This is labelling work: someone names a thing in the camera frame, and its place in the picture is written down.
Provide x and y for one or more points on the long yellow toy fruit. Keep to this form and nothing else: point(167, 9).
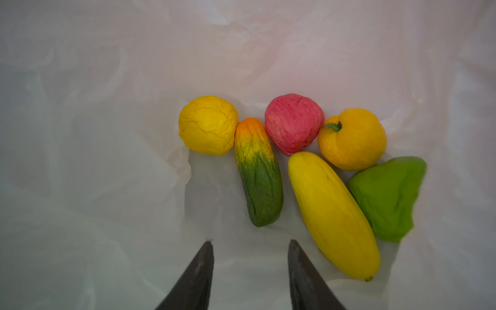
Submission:
point(334, 219)

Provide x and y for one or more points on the white plastic bag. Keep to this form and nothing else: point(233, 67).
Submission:
point(103, 206)

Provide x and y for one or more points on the red toy apple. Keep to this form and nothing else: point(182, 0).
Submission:
point(293, 122)

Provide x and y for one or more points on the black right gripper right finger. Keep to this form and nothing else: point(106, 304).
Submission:
point(308, 290)

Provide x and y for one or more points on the yellow orange toy fruit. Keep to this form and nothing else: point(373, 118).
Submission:
point(354, 140)

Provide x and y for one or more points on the orange green toy mango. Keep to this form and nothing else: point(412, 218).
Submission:
point(259, 172)

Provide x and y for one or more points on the round yellow toy lemon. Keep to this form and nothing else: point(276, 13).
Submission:
point(207, 125)

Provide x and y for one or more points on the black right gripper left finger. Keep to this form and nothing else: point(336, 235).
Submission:
point(193, 289)

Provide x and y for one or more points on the green toy pepper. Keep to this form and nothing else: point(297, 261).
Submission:
point(387, 192)

